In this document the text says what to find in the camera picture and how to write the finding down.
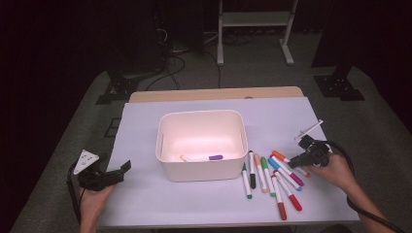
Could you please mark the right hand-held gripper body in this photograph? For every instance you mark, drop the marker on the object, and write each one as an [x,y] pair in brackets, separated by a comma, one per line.
[315,152]

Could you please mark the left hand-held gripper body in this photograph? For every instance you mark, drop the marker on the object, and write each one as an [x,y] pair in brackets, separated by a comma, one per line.
[92,179]

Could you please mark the orange marker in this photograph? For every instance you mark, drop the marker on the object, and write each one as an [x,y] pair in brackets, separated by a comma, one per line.
[279,155]

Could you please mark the light blue marker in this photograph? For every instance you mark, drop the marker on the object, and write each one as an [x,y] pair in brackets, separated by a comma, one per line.
[274,163]

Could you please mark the light green marker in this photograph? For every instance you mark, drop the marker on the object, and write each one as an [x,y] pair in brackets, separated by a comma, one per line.
[264,162]

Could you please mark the red marker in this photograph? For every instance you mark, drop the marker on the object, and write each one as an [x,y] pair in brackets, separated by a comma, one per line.
[295,203]
[282,212]

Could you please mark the peach marker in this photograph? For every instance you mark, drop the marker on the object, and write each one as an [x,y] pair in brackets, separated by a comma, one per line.
[257,160]

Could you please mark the black marker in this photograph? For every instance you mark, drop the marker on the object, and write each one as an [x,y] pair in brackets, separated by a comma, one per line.
[252,181]

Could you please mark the dark green marker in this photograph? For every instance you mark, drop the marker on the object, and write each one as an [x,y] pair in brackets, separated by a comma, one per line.
[247,184]

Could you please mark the yellow marker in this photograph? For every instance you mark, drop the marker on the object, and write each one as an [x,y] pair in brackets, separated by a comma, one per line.
[183,157]

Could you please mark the purple marker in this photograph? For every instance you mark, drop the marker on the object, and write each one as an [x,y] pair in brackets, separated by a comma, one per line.
[215,157]

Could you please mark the white plastic storage bin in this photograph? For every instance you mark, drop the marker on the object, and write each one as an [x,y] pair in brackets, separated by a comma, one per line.
[202,136]

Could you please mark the person's left hand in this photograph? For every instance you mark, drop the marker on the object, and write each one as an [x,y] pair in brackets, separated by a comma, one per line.
[92,204]

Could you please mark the person's right hand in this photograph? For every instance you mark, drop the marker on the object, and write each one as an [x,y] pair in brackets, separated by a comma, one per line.
[338,174]

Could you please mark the white table cover sheet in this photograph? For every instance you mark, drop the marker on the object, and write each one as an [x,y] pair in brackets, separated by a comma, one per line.
[145,200]

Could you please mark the black stand base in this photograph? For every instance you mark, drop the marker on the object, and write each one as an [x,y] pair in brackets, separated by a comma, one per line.
[118,87]
[338,85]

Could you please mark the white metal stand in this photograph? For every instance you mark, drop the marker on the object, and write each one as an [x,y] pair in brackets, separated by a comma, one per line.
[252,18]

